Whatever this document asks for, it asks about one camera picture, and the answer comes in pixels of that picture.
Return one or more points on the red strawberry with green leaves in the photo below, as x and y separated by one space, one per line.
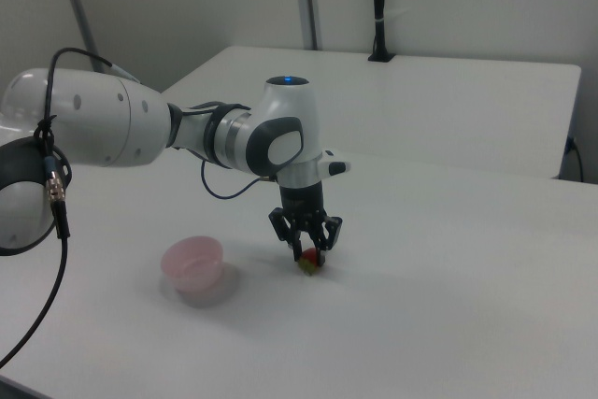
308 257

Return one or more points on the black camera pole with clamp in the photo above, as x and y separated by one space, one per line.
379 6

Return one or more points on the white side table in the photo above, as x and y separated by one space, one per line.
420 104

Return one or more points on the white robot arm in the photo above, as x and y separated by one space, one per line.
93 118

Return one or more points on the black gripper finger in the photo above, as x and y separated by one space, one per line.
284 226
332 231

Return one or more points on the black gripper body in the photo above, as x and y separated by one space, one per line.
302 198

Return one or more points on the pink plastic bowl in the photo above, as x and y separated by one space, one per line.
191 263

